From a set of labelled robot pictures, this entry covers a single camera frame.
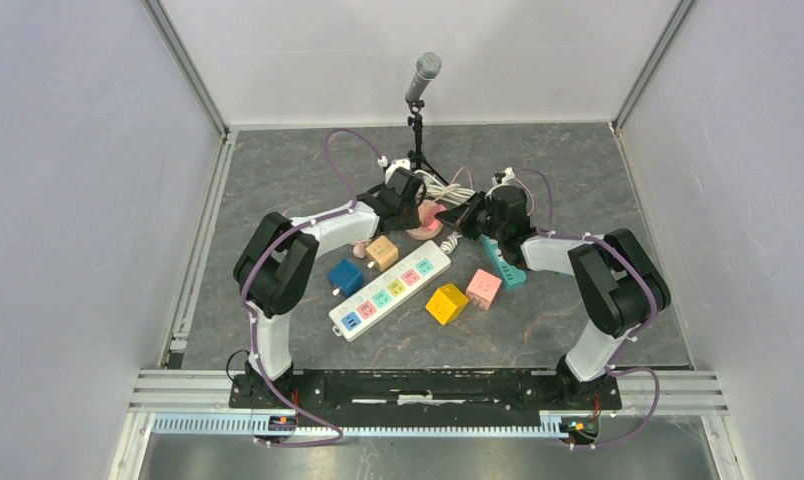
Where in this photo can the pink cube plug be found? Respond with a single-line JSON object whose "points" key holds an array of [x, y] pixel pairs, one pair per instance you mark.
{"points": [[482, 289]]}

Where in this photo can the beige cube plug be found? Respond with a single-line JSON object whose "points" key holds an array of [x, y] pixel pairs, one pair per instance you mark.
{"points": [[381, 254]]}

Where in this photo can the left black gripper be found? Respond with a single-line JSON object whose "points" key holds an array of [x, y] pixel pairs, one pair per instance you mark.
{"points": [[413, 219]]}

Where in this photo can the round pink socket base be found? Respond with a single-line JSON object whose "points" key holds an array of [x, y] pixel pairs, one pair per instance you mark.
{"points": [[429, 226]]}

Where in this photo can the pink adapter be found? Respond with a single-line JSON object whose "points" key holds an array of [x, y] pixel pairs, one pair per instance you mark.
{"points": [[455, 218]]}

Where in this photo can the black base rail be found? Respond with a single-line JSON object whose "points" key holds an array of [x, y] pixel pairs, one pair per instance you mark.
{"points": [[501, 397]]}

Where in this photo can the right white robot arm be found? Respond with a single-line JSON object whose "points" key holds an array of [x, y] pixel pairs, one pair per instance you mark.
{"points": [[621, 288]]}

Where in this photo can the teal power strip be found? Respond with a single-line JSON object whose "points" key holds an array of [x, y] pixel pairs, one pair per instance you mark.
{"points": [[511, 276]]}

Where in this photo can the white power strip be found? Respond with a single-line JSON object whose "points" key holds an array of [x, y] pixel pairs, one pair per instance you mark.
{"points": [[388, 291]]}

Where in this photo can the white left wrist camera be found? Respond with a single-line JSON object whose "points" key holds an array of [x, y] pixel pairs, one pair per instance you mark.
{"points": [[390, 166]]}

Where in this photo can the black tripod stand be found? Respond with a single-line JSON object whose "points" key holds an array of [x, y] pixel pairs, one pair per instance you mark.
{"points": [[417, 156]]}

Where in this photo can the blue cube plug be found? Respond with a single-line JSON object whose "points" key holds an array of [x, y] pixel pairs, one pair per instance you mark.
{"points": [[345, 278]]}

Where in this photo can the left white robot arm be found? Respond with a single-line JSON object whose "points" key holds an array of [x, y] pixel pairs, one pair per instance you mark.
{"points": [[273, 270]]}

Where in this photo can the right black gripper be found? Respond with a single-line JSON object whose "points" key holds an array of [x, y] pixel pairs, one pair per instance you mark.
{"points": [[461, 216]]}

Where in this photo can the yellow cube plug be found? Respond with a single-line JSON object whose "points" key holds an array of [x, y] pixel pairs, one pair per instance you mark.
{"points": [[446, 304]]}

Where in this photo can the silver microphone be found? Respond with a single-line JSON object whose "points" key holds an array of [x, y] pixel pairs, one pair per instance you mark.
{"points": [[427, 68]]}

